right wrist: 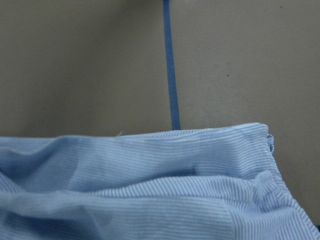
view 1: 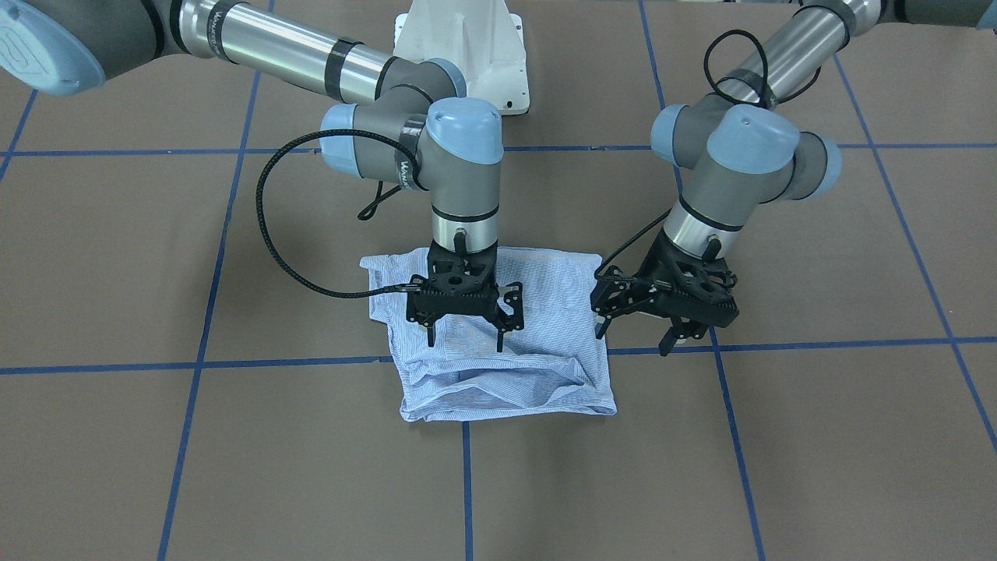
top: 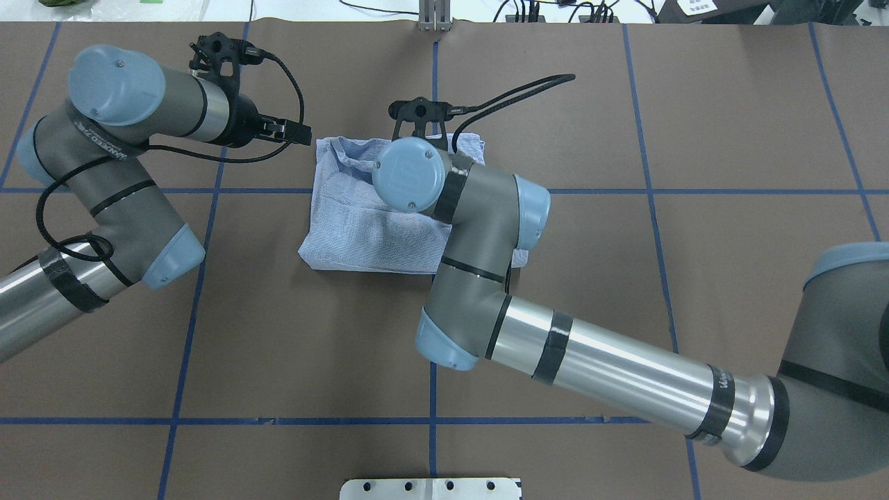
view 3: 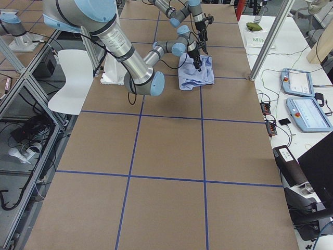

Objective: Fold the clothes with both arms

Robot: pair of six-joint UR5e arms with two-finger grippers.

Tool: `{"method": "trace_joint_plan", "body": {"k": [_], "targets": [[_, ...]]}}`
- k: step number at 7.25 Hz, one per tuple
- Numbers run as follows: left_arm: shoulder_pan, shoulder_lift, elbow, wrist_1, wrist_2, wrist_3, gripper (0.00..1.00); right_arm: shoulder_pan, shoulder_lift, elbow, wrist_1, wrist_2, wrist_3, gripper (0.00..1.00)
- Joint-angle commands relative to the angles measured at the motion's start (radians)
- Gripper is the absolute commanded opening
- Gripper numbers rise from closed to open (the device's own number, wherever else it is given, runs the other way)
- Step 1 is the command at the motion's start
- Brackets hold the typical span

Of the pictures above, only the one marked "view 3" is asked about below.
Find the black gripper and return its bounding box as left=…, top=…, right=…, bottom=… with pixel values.
left=195, top=21, right=208, bottom=42
left=187, top=49, right=202, bottom=72

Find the light blue striped shirt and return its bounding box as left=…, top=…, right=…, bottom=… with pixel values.
left=178, top=53, right=214, bottom=91

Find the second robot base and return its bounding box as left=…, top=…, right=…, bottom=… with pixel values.
left=1, top=14, right=44, bottom=52

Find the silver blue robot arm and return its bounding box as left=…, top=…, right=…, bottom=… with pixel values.
left=148, top=0, right=213, bottom=42
left=43, top=1, right=207, bottom=96

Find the green cloth bundle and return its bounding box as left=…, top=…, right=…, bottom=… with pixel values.
left=246, top=22, right=262, bottom=32

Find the white paper with green print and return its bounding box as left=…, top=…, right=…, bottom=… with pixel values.
left=244, top=29, right=268, bottom=48

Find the plastic water bottle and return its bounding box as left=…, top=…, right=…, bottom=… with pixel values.
left=253, top=6, right=265, bottom=23

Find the upper orange circuit board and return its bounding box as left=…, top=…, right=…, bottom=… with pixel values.
left=260, top=102, right=271, bottom=115

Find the upper teach pendant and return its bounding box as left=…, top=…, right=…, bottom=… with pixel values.
left=281, top=68, right=315, bottom=97

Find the teach pendant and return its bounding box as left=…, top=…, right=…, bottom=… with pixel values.
left=281, top=68, right=315, bottom=97
left=286, top=97, right=332, bottom=132

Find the small black pad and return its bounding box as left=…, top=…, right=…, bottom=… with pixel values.
left=278, top=118, right=291, bottom=126

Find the wooden board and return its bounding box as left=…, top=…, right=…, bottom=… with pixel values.
left=306, top=20, right=333, bottom=64

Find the lower teach pendant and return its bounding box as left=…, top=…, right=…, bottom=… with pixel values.
left=286, top=97, right=332, bottom=132

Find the black power adapter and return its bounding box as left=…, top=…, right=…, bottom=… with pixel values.
left=314, top=92, right=325, bottom=107

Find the black box device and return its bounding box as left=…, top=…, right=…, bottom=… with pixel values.
left=272, top=145, right=328, bottom=224

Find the black monitor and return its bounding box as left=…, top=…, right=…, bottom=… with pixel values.
left=298, top=133, right=332, bottom=208

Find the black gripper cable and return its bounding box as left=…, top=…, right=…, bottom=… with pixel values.
left=169, top=0, right=200, bottom=34
left=127, top=31, right=198, bottom=105

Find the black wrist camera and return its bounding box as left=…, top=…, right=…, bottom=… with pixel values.
left=204, top=14, right=214, bottom=26
left=197, top=41, right=208, bottom=54

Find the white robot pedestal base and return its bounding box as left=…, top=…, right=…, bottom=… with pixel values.
left=100, top=53, right=127, bottom=85

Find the aluminium frame post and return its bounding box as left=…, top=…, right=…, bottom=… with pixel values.
left=249, top=0, right=294, bottom=81

